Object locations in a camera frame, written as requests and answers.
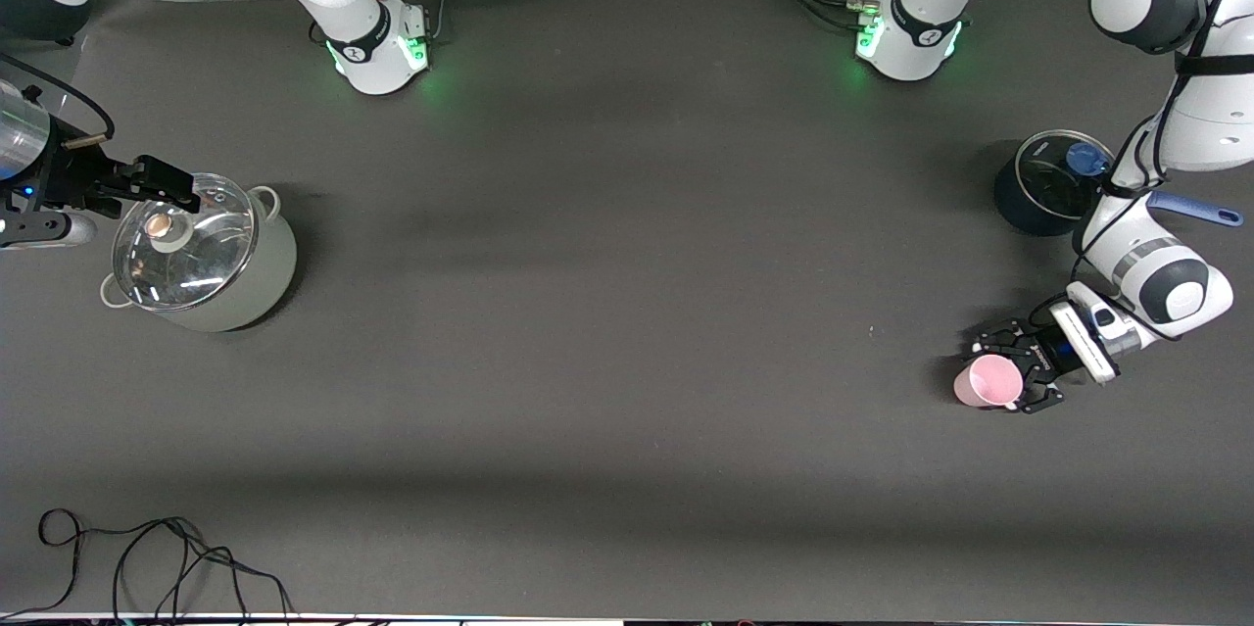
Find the pink plastic cup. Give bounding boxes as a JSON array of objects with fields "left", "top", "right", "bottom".
[{"left": 953, "top": 354, "right": 1025, "bottom": 409}]

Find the glass lid with metal knob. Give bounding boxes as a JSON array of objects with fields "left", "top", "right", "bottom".
[{"left": 112, "top": 173, "right": 258, "bottom": 312}]

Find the dark blue saucepan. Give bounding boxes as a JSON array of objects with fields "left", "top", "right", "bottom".
[{"left": 994, "top": 129, "right": 1245, "bottom": 237}]

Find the grey-green cooking pot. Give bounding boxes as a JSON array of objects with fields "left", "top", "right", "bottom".
[{"left": 100, "top": 173, "right": 298, "bottom": 333}]

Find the glass lid with blue knob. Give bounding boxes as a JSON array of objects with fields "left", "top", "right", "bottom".
[{"left": 1015, "top": 130, "right": 1118, "bottom": 220}]

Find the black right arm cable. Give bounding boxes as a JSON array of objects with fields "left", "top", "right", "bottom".
[{"left": 0, "top": 51, "right": 119, "bottom": 145}]

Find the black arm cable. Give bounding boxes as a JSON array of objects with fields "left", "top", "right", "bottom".
[
  {"left": 1073, "top": 0, "right": 1254, "bottom": 313},
  {"left": 0, "top": 51, "right": 119, "bottom": 145}
]

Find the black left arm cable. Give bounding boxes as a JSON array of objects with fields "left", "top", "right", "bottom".
[{"left": 1073, "top": 0, "right": 1254, "bottom": 313}]

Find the black loose cable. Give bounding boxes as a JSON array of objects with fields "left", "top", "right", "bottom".
[
  {"left": 113, "top": 516, "right": 295, "bottom": 619},
  {"left": 0, "top": 506, "right": 197, "bottom": 619}
]

